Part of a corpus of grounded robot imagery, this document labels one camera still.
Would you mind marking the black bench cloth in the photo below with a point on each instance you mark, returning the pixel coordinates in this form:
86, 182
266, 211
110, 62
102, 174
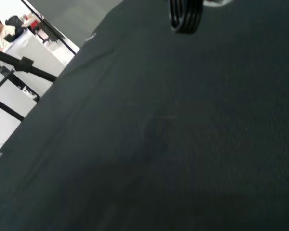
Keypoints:
159, 120

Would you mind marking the grey backdrop board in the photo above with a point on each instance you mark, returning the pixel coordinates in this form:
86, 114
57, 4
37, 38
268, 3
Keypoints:
74, 16

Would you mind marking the white desk partition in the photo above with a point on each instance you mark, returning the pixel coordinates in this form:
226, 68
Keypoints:
38, 53

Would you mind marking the black tripod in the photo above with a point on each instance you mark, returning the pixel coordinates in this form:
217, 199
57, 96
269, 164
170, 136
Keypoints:
26, 63

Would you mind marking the red box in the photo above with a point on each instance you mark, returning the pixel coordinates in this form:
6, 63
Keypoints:
34, 24

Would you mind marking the black office chair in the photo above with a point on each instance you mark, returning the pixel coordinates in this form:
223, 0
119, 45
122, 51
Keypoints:
13, 24

